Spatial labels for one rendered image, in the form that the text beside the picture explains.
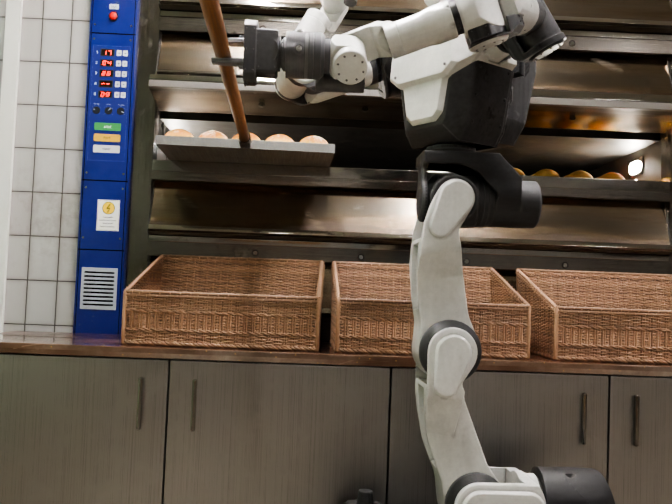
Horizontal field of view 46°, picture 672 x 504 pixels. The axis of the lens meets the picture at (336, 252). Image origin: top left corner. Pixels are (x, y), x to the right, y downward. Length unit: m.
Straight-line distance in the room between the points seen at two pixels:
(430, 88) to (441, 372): 0.64
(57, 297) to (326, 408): 1.09
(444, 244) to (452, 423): 0.40
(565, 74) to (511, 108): 1.02
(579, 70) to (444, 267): 1.33
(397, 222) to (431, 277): 0.92
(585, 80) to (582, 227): 0.52
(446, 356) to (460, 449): 0.22
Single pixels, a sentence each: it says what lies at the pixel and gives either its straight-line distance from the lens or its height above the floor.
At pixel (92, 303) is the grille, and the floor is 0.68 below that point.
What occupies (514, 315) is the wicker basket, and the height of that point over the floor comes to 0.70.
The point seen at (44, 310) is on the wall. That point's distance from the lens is 2.86.
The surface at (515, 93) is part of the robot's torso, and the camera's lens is 1.96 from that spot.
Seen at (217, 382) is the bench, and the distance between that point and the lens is 2.19.
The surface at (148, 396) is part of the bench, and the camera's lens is 2.23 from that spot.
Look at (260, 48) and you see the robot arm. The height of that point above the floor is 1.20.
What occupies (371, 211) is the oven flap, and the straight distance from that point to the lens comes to 2.74.
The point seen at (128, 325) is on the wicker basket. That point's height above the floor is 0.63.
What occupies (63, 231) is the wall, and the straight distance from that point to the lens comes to 2.85.
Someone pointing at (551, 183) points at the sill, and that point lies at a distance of 2.86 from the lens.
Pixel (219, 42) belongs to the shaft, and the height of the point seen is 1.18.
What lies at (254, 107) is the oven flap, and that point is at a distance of 2.77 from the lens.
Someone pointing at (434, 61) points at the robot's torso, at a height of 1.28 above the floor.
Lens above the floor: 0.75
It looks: 3 degrees up
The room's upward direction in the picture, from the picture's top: 2 degrees clockwise
